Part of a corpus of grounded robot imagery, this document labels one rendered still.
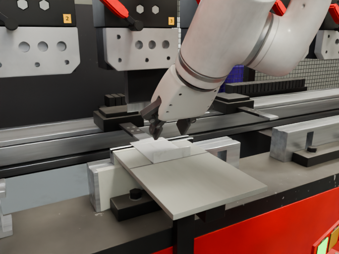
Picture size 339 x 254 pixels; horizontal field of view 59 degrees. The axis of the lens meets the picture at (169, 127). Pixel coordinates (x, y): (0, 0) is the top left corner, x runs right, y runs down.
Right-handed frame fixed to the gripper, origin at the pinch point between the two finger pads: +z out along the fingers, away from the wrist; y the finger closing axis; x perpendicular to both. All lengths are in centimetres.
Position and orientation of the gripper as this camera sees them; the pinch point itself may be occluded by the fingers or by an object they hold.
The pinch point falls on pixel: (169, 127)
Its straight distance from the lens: 59.8
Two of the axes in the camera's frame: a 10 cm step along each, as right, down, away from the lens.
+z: -3.0, 5.7, 7.7
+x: 3.6, 8.1, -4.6
